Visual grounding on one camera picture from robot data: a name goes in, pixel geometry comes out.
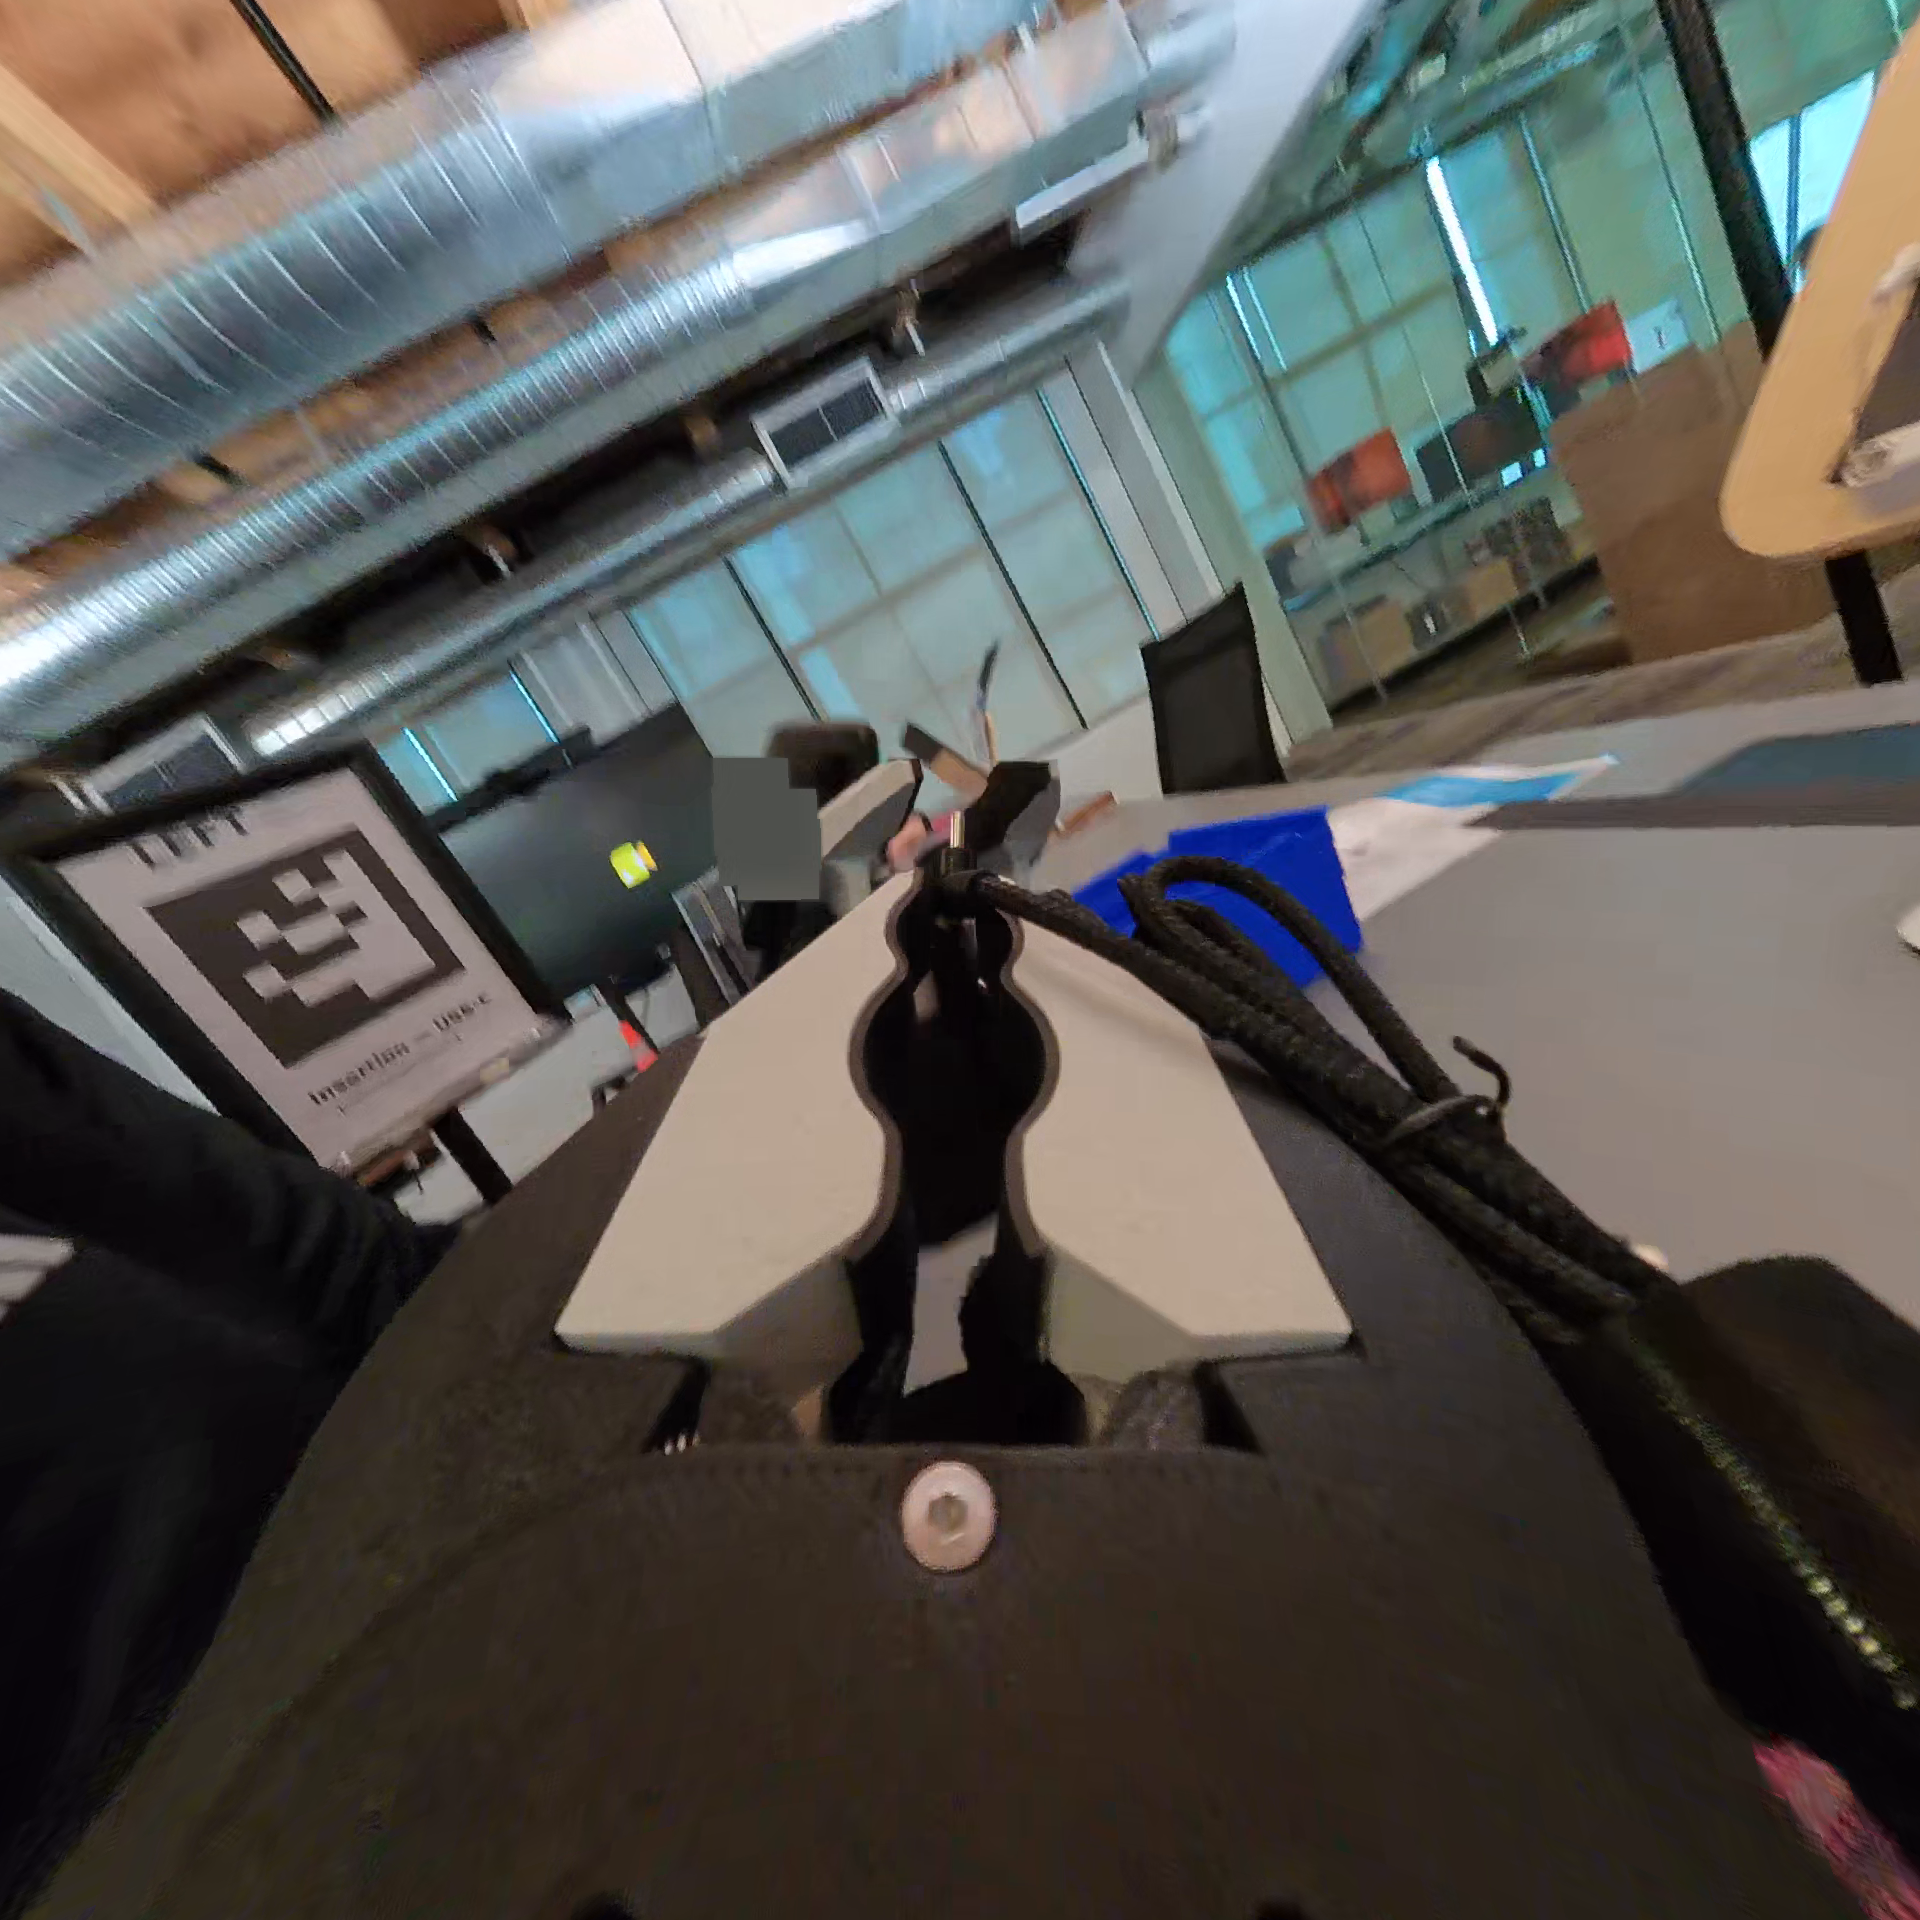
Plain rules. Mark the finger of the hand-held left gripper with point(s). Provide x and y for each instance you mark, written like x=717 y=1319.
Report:
x=1020 y=806
x=866 y=823

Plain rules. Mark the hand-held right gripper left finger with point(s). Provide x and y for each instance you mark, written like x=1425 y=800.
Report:
x=737 y=1193

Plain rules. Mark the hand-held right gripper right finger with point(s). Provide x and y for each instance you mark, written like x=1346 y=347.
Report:
x=1172 y=1210

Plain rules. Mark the blue plastic bin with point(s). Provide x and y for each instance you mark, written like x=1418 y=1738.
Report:
x=1275 y=897

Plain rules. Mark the person's left forearm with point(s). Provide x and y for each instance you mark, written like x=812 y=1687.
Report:
x=225 y=1200

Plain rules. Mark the person's left hand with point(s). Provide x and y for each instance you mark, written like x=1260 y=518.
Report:
x=962 y=1086

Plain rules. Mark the cardboard flap with black tip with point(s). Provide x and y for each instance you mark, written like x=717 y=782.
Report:
x=938 y=752

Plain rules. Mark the orange traffic cone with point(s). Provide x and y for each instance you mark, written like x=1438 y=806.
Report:
x=630 y=1045

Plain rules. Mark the black mesh office chair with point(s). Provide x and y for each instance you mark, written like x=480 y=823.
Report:
x=1211 y=691

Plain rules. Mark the black television screen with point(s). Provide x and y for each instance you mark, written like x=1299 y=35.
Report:
x=572 y=834

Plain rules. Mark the white air vent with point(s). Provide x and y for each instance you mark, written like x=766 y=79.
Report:
x=823 y=418
x=164 y=771

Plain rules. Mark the printed paper sheet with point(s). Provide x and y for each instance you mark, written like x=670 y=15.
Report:
x=1438 y=823

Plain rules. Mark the printed tag sign board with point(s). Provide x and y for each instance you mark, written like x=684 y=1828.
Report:
x=287 y=947

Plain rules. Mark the wooden board with dark panel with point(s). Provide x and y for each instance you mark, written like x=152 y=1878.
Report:
x=1798 y=380

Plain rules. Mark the silver air duct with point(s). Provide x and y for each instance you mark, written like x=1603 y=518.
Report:
x=448 y=537
x=448 y=197

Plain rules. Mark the red printer enclosure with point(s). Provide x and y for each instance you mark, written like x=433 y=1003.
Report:
x=1582 y=347
x=1355 y=480

